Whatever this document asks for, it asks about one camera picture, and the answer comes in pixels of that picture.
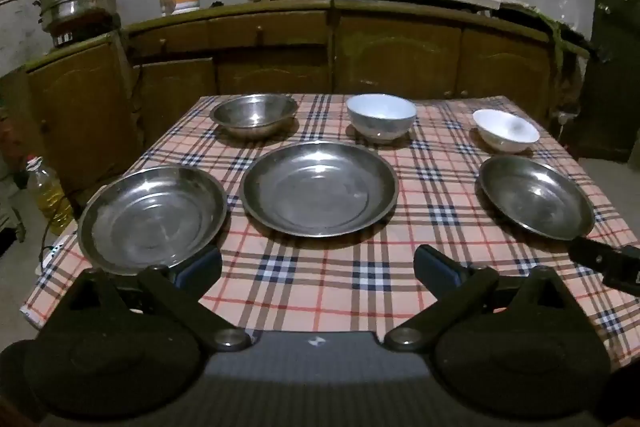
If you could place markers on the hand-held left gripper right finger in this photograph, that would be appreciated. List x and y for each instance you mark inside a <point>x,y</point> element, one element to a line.
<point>440,269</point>

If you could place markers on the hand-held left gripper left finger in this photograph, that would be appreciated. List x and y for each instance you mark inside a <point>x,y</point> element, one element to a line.
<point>200,268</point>

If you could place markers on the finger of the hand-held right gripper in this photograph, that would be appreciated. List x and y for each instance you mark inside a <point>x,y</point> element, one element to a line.
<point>610,264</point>

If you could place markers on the large steel plate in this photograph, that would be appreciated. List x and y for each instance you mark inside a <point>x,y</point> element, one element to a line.
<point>320,192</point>

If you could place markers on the small white bowl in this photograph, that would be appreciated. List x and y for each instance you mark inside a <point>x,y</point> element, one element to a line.
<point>505,129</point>

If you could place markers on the steel bowl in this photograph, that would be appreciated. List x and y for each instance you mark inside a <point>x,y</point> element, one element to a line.
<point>252,114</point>

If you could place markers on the large white bowl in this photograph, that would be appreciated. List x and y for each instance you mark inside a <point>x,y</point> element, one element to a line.
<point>380,112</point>

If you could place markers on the plaid tablecloth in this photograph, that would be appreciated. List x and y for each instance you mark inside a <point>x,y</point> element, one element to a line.
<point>320,267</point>

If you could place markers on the white power strip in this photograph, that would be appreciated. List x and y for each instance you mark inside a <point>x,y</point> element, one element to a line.
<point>50,257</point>

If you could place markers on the cooking oil bottle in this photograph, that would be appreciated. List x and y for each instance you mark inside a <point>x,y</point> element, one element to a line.
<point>47,202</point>

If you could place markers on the dark green door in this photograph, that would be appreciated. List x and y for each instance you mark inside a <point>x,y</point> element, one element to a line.
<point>607,57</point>

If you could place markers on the wooden kitchen cabinet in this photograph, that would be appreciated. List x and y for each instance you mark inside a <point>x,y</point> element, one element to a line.
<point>400,57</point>

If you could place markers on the black induction cooker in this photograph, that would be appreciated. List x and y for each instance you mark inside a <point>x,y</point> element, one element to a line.
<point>67,38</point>

